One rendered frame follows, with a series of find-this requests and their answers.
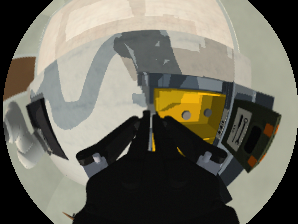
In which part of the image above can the dark green case with orange latches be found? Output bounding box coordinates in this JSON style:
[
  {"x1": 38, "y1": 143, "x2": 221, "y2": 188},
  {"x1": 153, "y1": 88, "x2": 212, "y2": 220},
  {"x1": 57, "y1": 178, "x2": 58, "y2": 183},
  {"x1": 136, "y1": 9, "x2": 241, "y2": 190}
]
[{"x1": 221, "y1": 99, "x2": 281, "y2": 173}]

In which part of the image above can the grey metal shelf rack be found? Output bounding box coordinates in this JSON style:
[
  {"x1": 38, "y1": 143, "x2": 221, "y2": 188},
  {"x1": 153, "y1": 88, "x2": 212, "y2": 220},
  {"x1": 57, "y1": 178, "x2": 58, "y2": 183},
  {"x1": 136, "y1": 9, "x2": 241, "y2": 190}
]
[{"x1": 137, "y1": 71, "x2": 275, "y2": 187}]

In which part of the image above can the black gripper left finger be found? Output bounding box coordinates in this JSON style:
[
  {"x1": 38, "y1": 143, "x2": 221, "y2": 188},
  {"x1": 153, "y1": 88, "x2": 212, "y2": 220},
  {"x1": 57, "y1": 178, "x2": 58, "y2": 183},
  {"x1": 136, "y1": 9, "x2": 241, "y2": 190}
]
[{"x1": 76, "y1": 104, "x2": 151, "y2": 189}]

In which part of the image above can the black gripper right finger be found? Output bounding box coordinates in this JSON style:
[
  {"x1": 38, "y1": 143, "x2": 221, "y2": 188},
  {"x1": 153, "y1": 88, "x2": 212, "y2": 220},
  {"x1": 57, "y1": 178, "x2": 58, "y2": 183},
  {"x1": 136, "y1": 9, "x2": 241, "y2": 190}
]
[{"x1": 151, "y1": 104, "x2": 228, "y2": 188}]

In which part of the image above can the black case with orange latches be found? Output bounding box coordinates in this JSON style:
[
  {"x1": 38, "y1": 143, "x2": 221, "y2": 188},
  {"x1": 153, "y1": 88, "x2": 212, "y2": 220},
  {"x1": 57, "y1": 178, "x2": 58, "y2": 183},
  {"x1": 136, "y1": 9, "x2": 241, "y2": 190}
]
[{"x1": 216, "y1": 173, "x2": 233, "y2": 204}]

